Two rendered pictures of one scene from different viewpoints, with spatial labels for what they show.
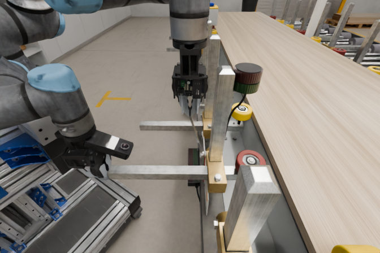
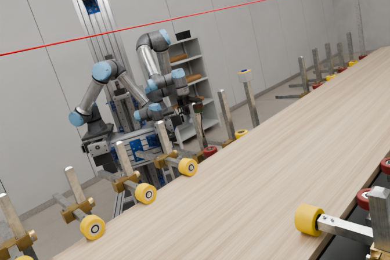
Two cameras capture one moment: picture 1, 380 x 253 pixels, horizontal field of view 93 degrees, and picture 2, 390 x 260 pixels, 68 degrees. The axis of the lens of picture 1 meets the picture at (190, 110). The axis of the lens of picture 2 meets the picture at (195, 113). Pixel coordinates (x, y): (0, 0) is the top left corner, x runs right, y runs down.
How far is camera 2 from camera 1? 1.54 m
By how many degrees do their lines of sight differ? 51
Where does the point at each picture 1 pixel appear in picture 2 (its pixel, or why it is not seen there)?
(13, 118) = (143, 116)
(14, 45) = (159, 97)
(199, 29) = (180, 91)
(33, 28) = (166, 91)
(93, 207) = not seen: hidden behind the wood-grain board
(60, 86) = (154, 108)
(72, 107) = (156, 115)
